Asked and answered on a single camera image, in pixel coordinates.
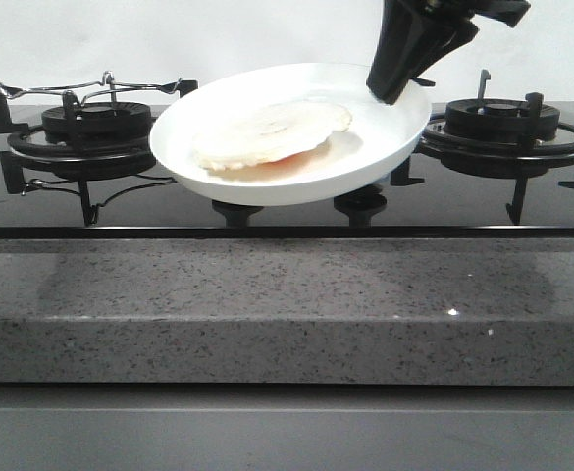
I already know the grey cabinet drawer front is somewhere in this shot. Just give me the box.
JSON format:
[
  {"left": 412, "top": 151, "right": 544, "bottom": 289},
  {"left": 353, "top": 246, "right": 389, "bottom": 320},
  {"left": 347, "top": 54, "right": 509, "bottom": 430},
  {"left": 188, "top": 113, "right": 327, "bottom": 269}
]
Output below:
[{"left": 0, "top": 386, "right": 574, "bottom": 470}]

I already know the right silver stove knob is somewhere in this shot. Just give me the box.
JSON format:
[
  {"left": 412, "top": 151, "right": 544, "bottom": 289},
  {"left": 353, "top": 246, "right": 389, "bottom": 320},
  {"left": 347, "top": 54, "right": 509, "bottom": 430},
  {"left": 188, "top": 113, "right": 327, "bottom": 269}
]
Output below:
[{"left": 372, "top": 177, "right": 390, "bottom": 191}]

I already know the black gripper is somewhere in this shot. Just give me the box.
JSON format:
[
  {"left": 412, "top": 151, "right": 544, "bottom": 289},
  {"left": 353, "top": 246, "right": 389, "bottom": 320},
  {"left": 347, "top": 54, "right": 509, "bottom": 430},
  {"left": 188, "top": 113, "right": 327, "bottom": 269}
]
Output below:
[{"left": 366, "top": 0, "right": 531, "bottom": 105}]

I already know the black glass gas hob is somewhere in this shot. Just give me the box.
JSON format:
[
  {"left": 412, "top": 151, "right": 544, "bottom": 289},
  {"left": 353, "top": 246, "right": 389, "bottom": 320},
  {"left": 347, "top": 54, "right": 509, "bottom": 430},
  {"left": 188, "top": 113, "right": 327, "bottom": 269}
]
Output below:
[{"left": 0, "top": 104, "right": 574, "bottom": 240}]

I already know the right black burner head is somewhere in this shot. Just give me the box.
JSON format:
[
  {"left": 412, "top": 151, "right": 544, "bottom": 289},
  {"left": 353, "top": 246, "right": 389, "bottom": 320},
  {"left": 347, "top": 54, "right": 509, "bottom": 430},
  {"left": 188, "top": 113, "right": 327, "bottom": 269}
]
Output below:
[{"left": 445, "top": 98, "right": 561, "bottom": 142}]

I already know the left black burner head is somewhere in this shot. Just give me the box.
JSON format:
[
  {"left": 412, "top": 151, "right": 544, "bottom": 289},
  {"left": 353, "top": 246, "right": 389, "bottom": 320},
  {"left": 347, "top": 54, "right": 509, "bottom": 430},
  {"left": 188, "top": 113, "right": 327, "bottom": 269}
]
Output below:
[{"left": 41, "top": 102, "right": 152, "bottom": 138}]

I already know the chrome wire trivet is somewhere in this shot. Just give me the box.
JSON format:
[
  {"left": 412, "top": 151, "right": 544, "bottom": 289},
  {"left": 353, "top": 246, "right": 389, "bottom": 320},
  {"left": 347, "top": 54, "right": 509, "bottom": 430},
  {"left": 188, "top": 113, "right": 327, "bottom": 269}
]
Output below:
[{"left": 0, "top": 71, "right": 183, "bottom": 105}]

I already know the black burner head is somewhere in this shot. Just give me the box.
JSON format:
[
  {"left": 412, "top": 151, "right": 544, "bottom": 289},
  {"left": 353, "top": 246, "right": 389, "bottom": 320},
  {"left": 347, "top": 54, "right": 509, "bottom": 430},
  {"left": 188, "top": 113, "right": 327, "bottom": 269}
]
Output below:
[
  {"left": 445, "top": 98, "right": 561, "bottom": 142},
  {"left": 41, "top": 102, "right": 152, "bottom": 138}
]

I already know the fried egg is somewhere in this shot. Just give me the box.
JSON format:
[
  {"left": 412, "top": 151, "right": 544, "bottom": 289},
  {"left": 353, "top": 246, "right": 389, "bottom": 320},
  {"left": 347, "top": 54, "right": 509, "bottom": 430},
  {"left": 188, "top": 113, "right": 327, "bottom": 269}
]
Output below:
[{"left": 192, "top": 101, "right": 352, "bottom": 171}]

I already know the black pan support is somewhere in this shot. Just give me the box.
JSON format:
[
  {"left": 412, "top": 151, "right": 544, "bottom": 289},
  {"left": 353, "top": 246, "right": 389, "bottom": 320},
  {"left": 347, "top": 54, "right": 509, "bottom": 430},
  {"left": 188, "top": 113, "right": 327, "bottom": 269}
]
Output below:
[
  {"left": 0, "top": 79, "right": 198, "bottom": 226},
  {"left": 415, "top": 70, "right": 574, "bottom": 225}
]

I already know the left black pan support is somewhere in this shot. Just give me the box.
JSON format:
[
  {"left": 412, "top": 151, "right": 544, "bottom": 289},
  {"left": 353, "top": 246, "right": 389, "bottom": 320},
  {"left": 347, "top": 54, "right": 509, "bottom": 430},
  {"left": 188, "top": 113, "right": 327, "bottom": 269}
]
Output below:
[{"left": 0, "top": 79, "right": 198, "bottom": 226}]

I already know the right black pan support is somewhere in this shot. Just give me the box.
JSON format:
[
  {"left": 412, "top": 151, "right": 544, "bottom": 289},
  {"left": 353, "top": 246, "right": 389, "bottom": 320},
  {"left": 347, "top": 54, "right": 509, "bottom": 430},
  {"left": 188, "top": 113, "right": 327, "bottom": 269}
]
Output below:
[{"left": 415, "top": 70, "right": 574, "bottom": 225}]

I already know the white plate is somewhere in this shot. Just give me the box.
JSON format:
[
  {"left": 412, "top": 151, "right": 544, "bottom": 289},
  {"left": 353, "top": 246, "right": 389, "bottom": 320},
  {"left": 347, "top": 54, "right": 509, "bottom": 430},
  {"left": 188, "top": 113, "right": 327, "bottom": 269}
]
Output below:
[{"left": 149, "top": 63, "right": 432, "bottom": 206}]

